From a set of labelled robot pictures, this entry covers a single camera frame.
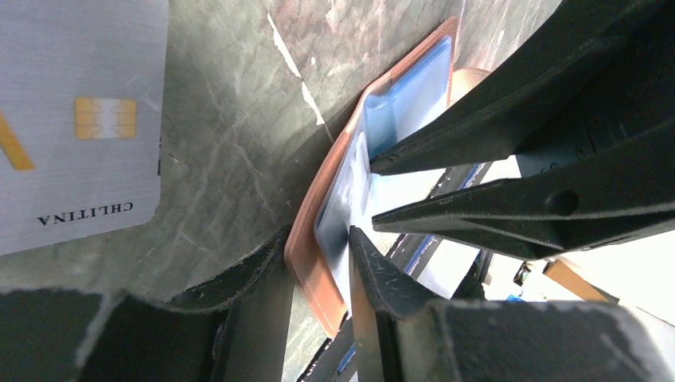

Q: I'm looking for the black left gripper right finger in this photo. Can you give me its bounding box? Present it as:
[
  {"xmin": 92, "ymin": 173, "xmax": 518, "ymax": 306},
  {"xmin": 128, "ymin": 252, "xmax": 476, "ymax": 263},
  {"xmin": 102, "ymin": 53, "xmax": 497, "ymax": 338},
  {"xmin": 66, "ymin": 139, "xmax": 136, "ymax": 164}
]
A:
[{"xmin": 349, "ymin": 227, "xmax": 670, "ymax": 381}]

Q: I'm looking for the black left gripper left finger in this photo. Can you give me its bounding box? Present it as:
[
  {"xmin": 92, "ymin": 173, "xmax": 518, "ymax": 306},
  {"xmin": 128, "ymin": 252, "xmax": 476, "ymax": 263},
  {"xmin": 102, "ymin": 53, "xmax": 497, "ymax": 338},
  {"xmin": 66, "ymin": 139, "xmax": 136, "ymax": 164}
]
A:
[{"xmin": 1, "ymin": 227, "xmax": 293, "ymax": 381}]

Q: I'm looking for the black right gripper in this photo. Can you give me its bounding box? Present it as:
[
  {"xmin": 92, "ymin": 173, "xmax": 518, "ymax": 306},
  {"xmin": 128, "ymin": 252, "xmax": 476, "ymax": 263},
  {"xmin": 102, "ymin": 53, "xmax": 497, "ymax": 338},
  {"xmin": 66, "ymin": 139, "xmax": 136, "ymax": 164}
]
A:
[{"xmin": 370, "ymin": 1, "xmax": 674, "ymax": 259}]

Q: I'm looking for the brown leather card holder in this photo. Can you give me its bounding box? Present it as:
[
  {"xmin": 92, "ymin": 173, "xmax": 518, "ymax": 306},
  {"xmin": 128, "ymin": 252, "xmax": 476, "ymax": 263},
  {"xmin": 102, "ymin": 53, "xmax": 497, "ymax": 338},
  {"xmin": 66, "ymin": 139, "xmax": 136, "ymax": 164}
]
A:
[{"xmin": 284, "ymin": 17, "xmax": 476, "ymax": 338}]

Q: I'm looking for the white silver card stack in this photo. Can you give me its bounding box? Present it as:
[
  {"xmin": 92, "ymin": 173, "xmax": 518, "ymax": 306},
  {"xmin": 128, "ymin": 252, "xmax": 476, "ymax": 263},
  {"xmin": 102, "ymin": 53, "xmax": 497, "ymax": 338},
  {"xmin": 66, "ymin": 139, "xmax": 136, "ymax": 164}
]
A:
[{"xmin": 1, "ymin": 1, "xmax": 170, "ymax": 254}]

